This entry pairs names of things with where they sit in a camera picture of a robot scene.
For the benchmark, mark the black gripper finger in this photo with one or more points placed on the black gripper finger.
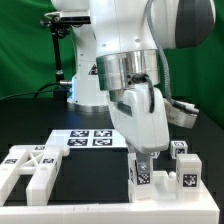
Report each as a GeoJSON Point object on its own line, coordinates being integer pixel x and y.
{"type": "Point", "coordinates": [143, 163]}

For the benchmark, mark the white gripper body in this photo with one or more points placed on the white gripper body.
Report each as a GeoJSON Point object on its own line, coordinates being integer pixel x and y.
{"type": "Point", "coordinates": [147, 132]}

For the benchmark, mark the white chair seat plate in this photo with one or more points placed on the white chair seat plate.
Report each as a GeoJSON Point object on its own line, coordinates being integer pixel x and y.
{"type": "Point", "coordinates": [164, 188]}

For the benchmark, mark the white chair back ladder part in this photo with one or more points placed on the white chair back ladder part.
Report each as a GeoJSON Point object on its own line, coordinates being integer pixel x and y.
{"type": "Point", "coordinates": [41, 162]}

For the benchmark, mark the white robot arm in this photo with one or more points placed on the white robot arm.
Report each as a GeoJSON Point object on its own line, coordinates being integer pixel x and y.
{"type": "Point", "coordinates": [131, 37]}

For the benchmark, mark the white threaded peg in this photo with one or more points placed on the white threaded peg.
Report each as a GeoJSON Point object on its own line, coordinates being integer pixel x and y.
{"type": "Point", "coordinates": [172, 175]}

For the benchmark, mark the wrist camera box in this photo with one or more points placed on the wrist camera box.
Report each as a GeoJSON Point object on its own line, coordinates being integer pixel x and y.
{"type": "Point", "coordinates": [183, 118]}

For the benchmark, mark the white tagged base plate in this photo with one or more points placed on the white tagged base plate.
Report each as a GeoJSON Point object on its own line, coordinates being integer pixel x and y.
{"type": "Point", "coordinates": [87, 139]}

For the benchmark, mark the white frame wall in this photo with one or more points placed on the white frame wall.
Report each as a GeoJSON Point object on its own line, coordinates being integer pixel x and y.
{"type": "Point", "coordinates": [16, 211]}

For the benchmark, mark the black camera stand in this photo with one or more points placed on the black camera stand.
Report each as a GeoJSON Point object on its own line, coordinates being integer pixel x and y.
{"type": "Point", "coordinates": [59, 30]}

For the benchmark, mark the grey mounted camera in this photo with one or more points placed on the grey mounted camera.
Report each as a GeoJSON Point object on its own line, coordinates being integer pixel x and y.
{"type": "Point", "coordinates": [77, 17]}

